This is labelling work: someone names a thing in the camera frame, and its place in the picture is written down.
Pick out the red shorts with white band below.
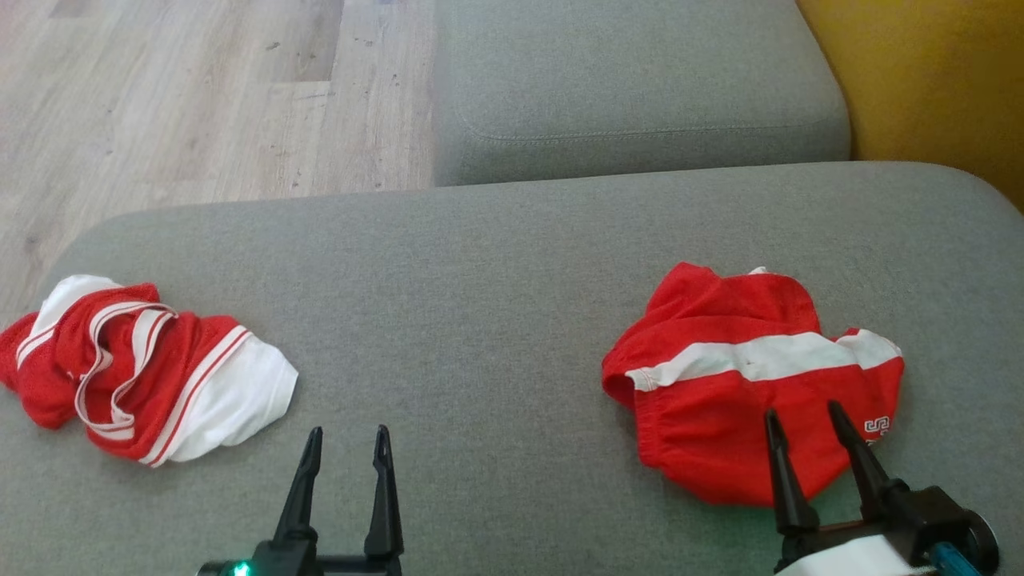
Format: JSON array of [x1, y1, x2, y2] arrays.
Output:
[[602, 262, 906, 507]]

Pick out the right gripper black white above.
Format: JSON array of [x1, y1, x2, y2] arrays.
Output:
[[764, 400, 1001, 576]]

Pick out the right gripper teal cable connector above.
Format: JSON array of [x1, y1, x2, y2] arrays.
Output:
[[930, 542, 983, 576]]

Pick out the red jersey with white sleeves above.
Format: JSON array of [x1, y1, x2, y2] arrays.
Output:
[[0, 274, 299, 468]]

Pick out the yellow upholstered furniture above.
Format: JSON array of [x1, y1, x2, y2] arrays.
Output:
[[796, 0, 1024, 213]]

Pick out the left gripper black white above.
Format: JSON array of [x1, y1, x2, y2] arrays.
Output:
[[198, 425, 405, 576]]

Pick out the small grey sofa cushion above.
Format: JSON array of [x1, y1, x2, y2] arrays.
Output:
[[432, 0, 851, 187]]

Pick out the large grey sofa seat cushion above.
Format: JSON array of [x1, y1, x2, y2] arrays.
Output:
[[0, 162, 1024, 576]]

